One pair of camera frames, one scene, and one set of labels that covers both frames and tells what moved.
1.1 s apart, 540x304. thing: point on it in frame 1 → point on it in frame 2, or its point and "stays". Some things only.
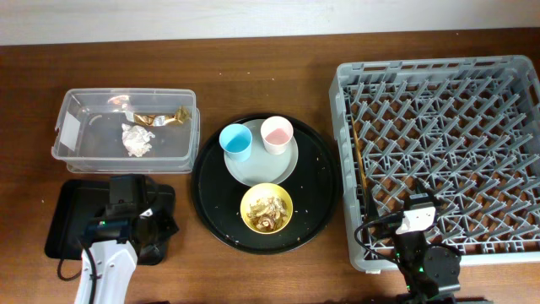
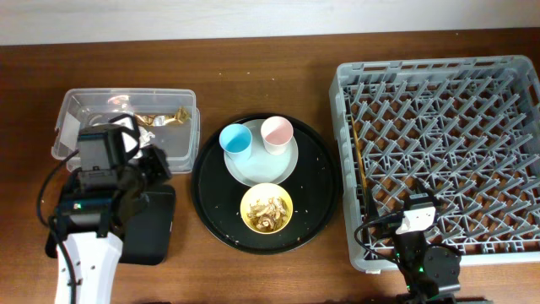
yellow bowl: [266, 208] stays
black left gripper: [164, 224] → [156, 160]
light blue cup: [235, 140] stays
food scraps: [268, 214] stays
